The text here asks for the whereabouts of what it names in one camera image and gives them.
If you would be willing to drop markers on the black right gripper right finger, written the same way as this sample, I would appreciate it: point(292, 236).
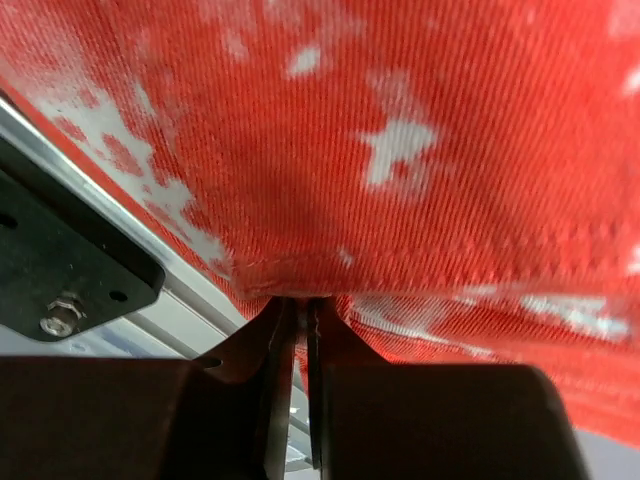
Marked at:
point(373, 419)

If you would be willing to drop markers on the red white tie-dye trousers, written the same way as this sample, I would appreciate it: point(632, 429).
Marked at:
point(462, 177)

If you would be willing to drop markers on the aluminium table frame rails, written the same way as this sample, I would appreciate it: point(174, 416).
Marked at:
point(68, 268)

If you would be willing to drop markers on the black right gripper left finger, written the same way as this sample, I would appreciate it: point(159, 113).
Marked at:
point(223, 415)

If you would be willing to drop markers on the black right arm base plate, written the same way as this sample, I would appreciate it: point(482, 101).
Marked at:
point(65, 268)

